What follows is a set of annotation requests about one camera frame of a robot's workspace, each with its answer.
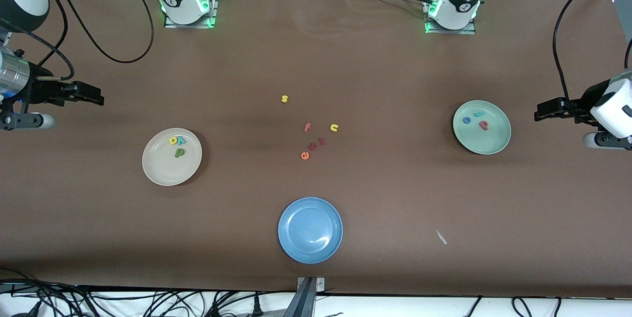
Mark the dark grey metal post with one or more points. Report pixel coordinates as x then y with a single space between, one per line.
301 304

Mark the white paper scrap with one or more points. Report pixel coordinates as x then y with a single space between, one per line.
441 237

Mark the blue plate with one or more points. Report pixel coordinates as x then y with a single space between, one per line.
310 230

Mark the silver edge bracket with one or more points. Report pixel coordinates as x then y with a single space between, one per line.
321 285

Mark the green foam letter p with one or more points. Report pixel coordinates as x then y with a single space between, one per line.
177 154

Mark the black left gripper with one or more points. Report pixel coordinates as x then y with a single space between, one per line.
576 109

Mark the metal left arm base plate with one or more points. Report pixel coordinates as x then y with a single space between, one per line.
469 32

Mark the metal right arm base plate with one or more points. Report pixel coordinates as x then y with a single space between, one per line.
170 24

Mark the beige brown plate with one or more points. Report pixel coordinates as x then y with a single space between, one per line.
163 166

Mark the green plate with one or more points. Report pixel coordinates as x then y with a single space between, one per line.
482 139

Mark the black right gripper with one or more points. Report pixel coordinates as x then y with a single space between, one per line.
40 91

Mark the black power plug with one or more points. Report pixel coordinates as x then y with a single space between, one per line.
256 307

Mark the brown table cover sheet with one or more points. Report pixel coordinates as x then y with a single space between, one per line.
98 238

